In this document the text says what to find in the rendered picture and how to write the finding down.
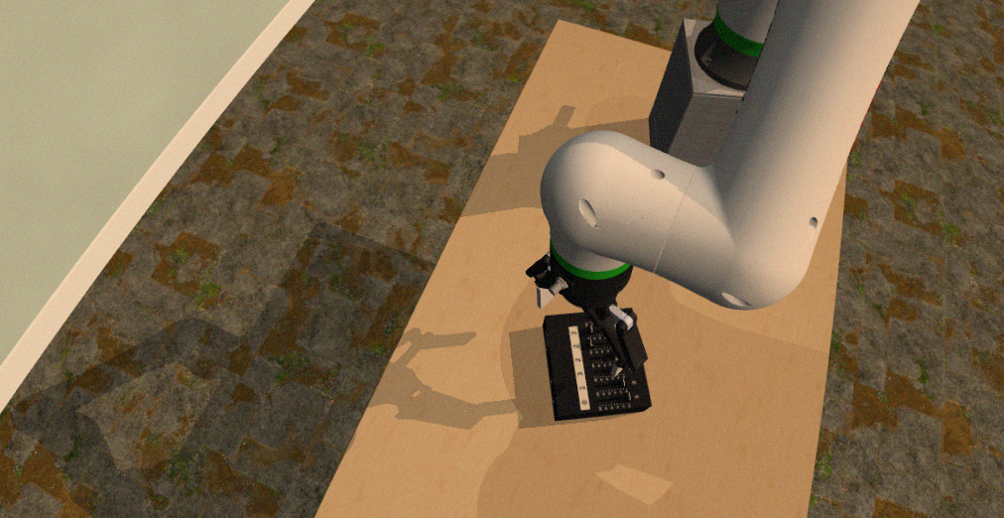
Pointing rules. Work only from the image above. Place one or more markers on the black lighting desk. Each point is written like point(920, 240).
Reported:
point(580, 367)

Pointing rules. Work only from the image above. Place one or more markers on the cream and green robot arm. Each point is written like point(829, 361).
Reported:
point(742, 231)

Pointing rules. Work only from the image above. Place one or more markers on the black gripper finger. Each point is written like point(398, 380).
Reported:
point(621, 331)
point(543, 280)

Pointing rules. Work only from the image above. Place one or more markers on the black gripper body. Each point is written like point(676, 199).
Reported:
point(601, 308)

